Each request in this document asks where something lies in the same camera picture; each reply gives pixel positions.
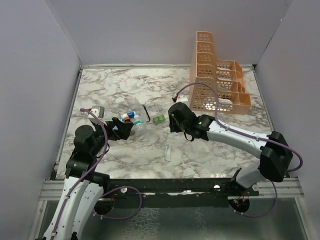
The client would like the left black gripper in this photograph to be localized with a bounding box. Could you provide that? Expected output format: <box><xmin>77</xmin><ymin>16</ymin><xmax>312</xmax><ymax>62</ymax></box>
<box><xmin>91</xmin><ymin>116</ymin><xmax>134</xmax><ymax>156</ymax></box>

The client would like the brown orange-cap medicine bottle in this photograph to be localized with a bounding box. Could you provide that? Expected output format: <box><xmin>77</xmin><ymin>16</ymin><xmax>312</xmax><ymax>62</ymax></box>
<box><xmin>124</xmin><ymin>116</ymin><xmax>136</xmax><ymax>136</ymax></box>

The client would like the white green-label bottle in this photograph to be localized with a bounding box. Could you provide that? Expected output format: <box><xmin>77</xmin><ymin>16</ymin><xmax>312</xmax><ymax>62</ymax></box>
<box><xmin>134</xmin><ymin>117</ymin><xmax>146</xmax><ymax>131</ymax></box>

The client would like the small blue-cap bottle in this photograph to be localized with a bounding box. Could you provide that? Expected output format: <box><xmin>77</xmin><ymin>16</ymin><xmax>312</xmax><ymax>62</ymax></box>
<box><xmin>121</xmin><ymin>111</ymin><xmax>138</xmax><ymax>120</ymax></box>

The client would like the clear first aid box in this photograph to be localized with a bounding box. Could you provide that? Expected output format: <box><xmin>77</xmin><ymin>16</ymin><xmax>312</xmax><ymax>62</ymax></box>
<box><xmin>114</xmin><ymin>97</ymin><xmax>151</xmax><ymax>137</ymax></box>

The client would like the small green box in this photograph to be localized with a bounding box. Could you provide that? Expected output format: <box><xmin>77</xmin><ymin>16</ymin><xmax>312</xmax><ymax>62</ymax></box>
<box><xmin>152</xmin><ymin>114</ymin><xmax>166</xmax><ymax>125</ymax></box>

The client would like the teal strip packet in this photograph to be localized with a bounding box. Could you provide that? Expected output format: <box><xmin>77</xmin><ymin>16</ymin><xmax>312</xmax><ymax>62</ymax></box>
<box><xmin>164</xmin><ymin>144</ymin><xmax>172</xmax><ymax>162</ymax></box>

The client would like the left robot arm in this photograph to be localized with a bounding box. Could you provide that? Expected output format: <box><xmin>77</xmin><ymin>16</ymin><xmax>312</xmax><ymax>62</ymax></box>
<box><xmin>42</xmin><ymin>117</ymin><xmax>134</xmax><ymax>240</ymax></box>

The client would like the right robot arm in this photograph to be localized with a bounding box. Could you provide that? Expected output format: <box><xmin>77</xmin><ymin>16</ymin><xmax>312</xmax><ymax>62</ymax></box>
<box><xmin>168</xmin><ymin>102</ymin><xmax>293</xmax><ymax>196</ymax></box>

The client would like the orange plastic file rack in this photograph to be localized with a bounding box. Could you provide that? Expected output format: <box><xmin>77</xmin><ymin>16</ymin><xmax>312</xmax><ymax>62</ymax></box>
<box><xmin>189</xmin><ymin>31</ymin><xmax>252</xmax><ymax>115</ymax></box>

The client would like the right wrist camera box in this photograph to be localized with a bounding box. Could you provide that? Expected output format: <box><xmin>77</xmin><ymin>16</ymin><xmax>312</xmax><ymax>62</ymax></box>
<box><xmin>172</xmin><ymin>95</ymin><xmax>189</xmax><ymax>103</ymax></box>

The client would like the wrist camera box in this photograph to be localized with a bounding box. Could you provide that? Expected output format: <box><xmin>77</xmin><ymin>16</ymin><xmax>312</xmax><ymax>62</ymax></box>
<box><xmin>87</xmin><ymin>105</ymin><xmax>105</xmax><ymax>123</ymax></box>
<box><xmin>172</xmin><ymin>95</ymin><xmax>189</xmax><ymax>103</ymax></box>

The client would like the black box handle left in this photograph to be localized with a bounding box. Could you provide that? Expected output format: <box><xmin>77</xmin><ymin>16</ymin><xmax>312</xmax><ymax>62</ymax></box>
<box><xmin>142</xmin><ymin>104</ymin><xmax>151</xmax><ymax>123</ymax></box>

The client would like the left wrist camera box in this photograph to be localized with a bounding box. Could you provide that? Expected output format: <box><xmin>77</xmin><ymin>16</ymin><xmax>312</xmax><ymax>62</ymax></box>
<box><xmin>87</xmin><ymin>105</ymin><xmax>105</xmax><ymax>123</ymax></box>

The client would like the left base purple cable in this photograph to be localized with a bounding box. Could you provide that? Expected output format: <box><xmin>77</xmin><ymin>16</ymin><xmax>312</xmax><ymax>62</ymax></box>
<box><xmin>91</xmin><ymin>186</ymin><xmax>143</xmax><ymax>221</ymax></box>

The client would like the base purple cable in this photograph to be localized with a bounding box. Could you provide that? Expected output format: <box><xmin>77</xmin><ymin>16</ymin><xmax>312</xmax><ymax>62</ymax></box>
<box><xmin>228</xmin><ymin>179</ymin><xmax>278</xmax><ymax>218</ymax></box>
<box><xmin>91</xmin><ymin>186</ymin><xmax>143</xmax><ymax>221</ymax></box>

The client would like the black front frame bar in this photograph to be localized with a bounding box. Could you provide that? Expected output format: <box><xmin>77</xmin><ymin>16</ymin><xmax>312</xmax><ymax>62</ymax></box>
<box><xmin>93</xmin><ymin>175</ymin><xmax>259</xmax><ymax>209</ymax></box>

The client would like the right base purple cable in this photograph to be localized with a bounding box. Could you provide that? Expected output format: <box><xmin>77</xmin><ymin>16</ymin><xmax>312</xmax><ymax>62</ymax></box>
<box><xmin>228</xmin><ymin>179</ymin><xmax>278</xmax><ymax>218</ymax></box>

